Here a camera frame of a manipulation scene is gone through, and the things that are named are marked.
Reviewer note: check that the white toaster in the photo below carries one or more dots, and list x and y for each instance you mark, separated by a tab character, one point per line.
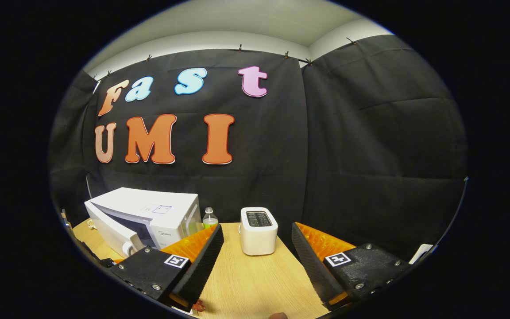
258	237

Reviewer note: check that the reddish brown food piece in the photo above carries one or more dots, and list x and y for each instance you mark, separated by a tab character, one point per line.
198	305

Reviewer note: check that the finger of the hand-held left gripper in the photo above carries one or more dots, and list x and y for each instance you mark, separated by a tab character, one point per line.
89	248

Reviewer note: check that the clear bottle with green drink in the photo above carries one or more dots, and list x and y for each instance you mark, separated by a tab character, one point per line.
210	220

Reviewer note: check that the white microwave oven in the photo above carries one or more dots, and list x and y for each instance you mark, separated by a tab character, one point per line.
148	208

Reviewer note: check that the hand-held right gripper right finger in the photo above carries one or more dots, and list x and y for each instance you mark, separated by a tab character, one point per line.
312	270

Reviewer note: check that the black backdrop cloth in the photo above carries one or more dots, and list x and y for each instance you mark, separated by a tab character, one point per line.
370	155

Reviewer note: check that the white flat object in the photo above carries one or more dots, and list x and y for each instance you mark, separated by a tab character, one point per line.
421	253

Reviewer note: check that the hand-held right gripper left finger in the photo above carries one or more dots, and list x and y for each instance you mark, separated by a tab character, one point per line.
202	266

